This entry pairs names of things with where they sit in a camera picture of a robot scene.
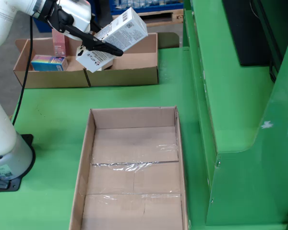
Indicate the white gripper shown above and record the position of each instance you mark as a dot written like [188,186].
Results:
[79,12]

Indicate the cow print white carton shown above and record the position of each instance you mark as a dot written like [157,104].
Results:
[124,33]

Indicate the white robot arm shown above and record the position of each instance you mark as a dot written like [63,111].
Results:
[2,24]

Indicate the open brown cardboard box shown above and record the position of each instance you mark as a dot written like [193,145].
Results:
[134,62]
[50,79]

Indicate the large shallow cardboard tray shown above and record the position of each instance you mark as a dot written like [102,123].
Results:
[134,148]

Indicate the tall pink carton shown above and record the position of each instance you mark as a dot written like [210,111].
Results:
[60,45]

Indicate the blue plastic bin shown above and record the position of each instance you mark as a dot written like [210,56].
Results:
[42,28]

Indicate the iridescent blue carton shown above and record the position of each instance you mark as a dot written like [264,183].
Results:
[48,62]

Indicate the wooden pallet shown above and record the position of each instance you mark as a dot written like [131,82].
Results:
[163,18]

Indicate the green metal rack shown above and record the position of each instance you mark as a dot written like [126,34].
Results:
[230,95]

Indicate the black flat panel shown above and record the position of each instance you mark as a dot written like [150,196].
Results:
[249,36]

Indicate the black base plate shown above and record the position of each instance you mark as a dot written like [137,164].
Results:
[14,185]

